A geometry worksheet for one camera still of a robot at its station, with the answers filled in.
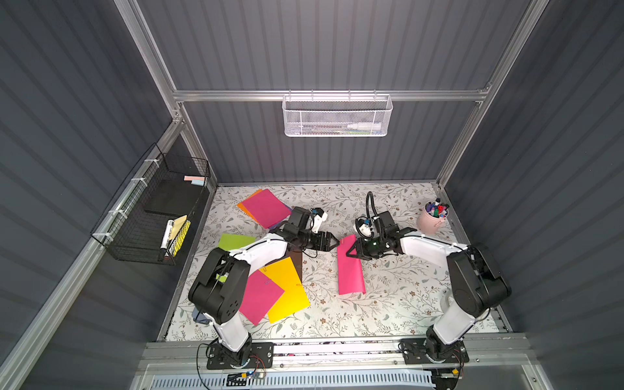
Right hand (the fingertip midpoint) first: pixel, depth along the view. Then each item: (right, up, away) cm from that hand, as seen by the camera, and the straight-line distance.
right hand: (351, 254), depth 89 cm
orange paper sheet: (-48, +17, +23) cm, 56 cm away
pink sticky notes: (-58, +28, -4) cm, 64 cm away
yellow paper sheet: (-21, -15, -4) cm, 26 cm away
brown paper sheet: (-21, -2, +5) cm, 22 cm away
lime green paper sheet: (-49, +3, +13) cm, 51 cm away
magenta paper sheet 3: (-33, -13, -5) cm, 36 cm away
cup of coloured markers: (+32, +14, +5) cm, 36 cm away
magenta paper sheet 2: (-1, -4, -5) cm, 6 cm away
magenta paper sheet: (-36, +17, +23) cm, 46 cm away
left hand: (-7, +5, -2) cm, 9 cm away
